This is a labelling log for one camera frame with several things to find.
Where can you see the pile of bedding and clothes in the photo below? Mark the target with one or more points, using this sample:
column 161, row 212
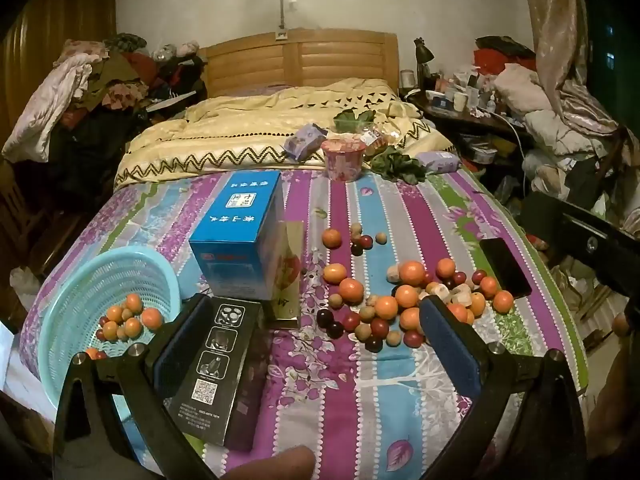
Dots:
column 530, row 95

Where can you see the white wall conduit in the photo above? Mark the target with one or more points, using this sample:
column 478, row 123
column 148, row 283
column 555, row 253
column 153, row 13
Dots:
column 281, row 0

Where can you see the dark window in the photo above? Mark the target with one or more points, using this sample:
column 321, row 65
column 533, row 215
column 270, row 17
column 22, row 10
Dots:
column 617, row 35

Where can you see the gold and red box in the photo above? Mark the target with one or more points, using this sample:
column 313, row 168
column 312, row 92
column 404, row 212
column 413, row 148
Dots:
column 289, row 280

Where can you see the green leafy vegetable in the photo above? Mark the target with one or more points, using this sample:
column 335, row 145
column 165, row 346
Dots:
column 400, row 165
column 355, row 120

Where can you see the striped floral bed sheet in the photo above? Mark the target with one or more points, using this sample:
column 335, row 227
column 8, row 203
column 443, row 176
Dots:
column 350, row 400

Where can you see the clear plastic snack bag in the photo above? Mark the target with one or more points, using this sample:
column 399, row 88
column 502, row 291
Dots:
column 382, row 140

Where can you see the cluster of dark red plums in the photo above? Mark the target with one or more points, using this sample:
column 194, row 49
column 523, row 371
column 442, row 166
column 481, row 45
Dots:
column 100, row 334
column 380, row 327

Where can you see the beige zigzag quilt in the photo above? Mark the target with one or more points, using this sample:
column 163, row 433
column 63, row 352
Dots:
column 225, row 125

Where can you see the person's leg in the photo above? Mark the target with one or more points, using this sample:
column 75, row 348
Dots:
column 280, row 465

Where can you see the wooden headboard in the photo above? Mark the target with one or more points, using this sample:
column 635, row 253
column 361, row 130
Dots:
column 300, row 60

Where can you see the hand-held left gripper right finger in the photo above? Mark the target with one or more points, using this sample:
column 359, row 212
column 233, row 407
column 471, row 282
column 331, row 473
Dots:
column 450, row 350

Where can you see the white plastic bag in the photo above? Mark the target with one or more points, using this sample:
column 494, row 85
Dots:
column 22, row 280

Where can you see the purple snack packet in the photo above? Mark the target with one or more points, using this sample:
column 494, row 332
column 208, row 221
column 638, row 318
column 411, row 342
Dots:
column 305, row 140
column 440, row 161

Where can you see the blue cardboard box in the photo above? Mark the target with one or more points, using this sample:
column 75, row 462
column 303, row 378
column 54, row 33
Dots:
column 235, row 240

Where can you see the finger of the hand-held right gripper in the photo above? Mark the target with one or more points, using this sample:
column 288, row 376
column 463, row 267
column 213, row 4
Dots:
column 575, row 240

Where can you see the dark desk lamp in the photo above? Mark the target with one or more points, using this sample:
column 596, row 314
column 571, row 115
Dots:
column 422, row 55

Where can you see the black smartphone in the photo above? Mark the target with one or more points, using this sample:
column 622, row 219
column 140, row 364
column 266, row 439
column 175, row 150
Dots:
column 505, row 267

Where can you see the white cup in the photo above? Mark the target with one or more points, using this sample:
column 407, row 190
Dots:
column 407, row 79

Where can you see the cluttered bedside table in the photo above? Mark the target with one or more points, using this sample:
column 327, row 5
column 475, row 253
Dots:
column 465, row 110

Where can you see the pink instant noodle cup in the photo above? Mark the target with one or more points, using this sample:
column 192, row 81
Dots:
column 342, row 157

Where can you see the patterned curtain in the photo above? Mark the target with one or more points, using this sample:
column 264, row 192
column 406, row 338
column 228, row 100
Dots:
column 555, row 35

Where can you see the light blue plastic basket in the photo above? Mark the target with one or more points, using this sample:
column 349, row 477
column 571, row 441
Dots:
column 100, row 280

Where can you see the wooden wardrobe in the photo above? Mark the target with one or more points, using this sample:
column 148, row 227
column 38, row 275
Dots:
column 55, row 25

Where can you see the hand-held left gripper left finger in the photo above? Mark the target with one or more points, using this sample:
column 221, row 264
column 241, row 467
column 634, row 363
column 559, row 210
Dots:
column 180, row 350

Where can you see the black product box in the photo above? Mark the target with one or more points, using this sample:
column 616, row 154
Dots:
column 215, row 365

